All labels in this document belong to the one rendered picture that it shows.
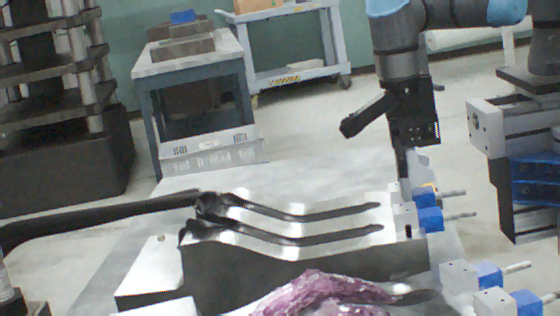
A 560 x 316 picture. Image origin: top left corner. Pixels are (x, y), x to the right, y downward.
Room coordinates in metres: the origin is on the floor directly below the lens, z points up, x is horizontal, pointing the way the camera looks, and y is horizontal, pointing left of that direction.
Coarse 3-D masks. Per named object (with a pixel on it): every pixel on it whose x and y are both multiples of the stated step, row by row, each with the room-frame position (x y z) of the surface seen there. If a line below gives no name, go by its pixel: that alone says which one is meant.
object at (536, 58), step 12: (540, 24) 1.37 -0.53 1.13; (552, 24) 1.35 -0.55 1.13; (540, 36) 1.37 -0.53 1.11; (552, 36) 1.35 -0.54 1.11; (540, 48) 1.36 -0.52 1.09; (552, 48) 1.35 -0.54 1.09; (528, 60) 1.40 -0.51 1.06; (540, 60) 1.36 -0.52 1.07; (552, 60) 1.35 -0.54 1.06; (540, 72) 1.36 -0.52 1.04; (552, 72) 1.33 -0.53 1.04
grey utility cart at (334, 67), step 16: (320, 0) 6.90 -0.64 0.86; (336, 0) 6.93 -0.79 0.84; (224, 16) 7.15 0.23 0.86; (240, 16) 6.76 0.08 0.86; (256, 16) 6.79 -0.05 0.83; (272, 16) 6.82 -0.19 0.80; (288, 16) 6.97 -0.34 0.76; (320, 16) 7.33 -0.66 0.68; (336, 16) 6.95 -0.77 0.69; (240, 32) 6.78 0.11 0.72; (336, 32) 6.95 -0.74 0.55; (336, 48) 6.95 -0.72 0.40; (336, 64) 6.91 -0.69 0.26; (256, 80) 6.80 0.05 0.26; (272, 80) 6.80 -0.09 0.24; (288, 80) 6.83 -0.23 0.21; (336, 80) 7.37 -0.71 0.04; (256, 96) 6.81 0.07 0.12
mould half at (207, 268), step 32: (224, 192) 1.32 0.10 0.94; (256, 192) 1.34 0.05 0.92; (384, 192) 1.29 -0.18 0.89; (256, 224) 1.19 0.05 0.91; (288, 224) 1.22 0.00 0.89; (320, 224) 1.21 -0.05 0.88; (352, 224) 1.17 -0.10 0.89; (384, 224) 1.14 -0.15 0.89; (160, 256) 1.26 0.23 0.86; (192, 256) 1.10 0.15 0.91; (224, 256) 1.09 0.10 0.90; (256, 256) 1.08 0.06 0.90; (288, 256) 1.09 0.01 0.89; (320, 256) 1.07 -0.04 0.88; (352, 256) 1.07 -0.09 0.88; (384, 256) 1.06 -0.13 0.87; (416, 256) 1.05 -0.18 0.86; (128, 288) 1.13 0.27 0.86; (160, 288) 1.11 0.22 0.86; (192, 288) 1.10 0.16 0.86; (224, 288) 1.09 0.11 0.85; (256, 288) 1.09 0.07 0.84
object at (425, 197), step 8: (392, 184) 1.25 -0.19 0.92; (392, 192) 1.21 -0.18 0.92; (400, 192) 1.21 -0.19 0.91; (416, 192) 1.22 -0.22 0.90; (424, 192) 1.21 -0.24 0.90; (432, 192) 1.21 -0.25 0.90; (440, 192) 1.22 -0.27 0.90; (448, 192) 1.22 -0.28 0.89; (456, 192) 1.21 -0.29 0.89; (464, 192) 1.21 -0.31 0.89; (392, 200) 1.21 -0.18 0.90; (400, 200) 1.21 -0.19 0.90; (416, 200) 1.21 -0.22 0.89; (424, 200) 1.21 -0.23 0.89; (432, 200) 1.20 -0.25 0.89; (424, 208) 1.21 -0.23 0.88
